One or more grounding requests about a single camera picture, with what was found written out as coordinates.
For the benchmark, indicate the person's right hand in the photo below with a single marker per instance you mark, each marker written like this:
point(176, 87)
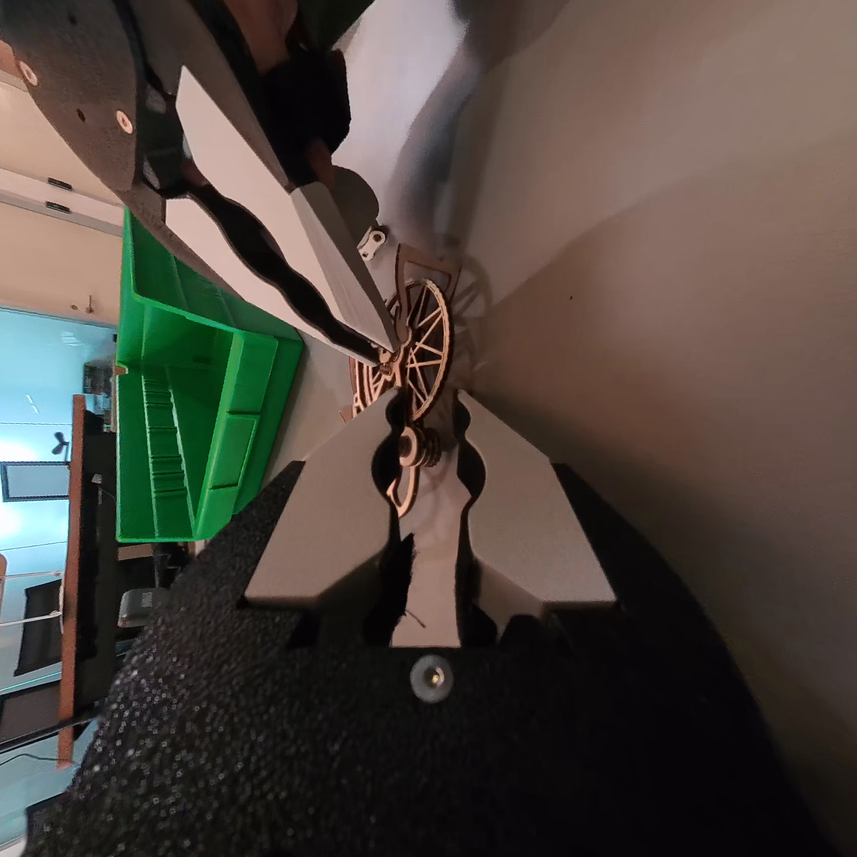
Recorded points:
point(268, 33)

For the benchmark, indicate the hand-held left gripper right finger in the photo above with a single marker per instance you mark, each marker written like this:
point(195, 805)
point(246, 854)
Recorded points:
point(535, 535)

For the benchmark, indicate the wooden bicycle model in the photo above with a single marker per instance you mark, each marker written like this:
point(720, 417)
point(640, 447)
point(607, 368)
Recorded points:
point(418, 450)

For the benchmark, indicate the computer monitor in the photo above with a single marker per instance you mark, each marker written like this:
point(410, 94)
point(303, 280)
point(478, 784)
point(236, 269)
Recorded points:
point(33, 481)

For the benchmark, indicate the green plastic bin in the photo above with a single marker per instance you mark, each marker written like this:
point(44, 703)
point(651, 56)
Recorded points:
point(167, 335)

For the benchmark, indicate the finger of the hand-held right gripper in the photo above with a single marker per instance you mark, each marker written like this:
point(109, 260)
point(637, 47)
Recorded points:
point(201, 231)
point(335, 268)

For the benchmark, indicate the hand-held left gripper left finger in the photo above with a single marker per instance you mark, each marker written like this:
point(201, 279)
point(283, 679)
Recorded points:
point(321, 529)

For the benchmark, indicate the grey desk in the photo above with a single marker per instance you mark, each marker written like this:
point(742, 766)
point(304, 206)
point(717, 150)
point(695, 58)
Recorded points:
point(669, 435)

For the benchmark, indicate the white door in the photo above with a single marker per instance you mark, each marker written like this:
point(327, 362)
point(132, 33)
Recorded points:
point(40, 154)
point(60, 268)

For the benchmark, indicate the wooden office table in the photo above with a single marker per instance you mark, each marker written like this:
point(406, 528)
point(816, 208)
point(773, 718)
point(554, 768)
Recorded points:
point(65, 602)

